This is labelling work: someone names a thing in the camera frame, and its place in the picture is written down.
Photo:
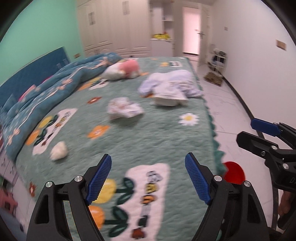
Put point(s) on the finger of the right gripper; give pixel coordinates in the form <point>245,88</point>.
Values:
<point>254,144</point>
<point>265,127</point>

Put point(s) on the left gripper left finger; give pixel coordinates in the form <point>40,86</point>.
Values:
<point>48,220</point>

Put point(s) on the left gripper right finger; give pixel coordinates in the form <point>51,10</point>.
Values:
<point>234,211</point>

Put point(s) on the right hand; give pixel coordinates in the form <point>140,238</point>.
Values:
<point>285,203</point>

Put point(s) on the red plastic bucket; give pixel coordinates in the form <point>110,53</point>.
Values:
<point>234,173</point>

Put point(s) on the white crumpled tissue ball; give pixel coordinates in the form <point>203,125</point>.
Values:
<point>59,151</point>

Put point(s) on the brown floor mat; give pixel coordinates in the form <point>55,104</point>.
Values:
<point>213,79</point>

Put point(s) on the small white shelf rack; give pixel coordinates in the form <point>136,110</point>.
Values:
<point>218,61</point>

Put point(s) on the lavender white clothing pile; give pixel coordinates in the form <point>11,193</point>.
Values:
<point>170,89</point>

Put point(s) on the blue floral quilt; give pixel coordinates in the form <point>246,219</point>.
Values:
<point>19,118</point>

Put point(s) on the green patterned bed blanket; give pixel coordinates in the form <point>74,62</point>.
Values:
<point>148,194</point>

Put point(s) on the crumpled white paper wrapper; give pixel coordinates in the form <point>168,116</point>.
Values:
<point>122,107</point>

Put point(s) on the white door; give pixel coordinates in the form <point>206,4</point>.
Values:
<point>195,32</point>

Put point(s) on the yellow toys on counter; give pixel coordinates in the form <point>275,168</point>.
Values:
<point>164,36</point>

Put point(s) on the blue padded headboard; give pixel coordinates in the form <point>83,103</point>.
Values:
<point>34,73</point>

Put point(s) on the pink white plush toy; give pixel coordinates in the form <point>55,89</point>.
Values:
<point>128,69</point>

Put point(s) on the white wardrobe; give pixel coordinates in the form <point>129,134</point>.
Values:
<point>126,27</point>

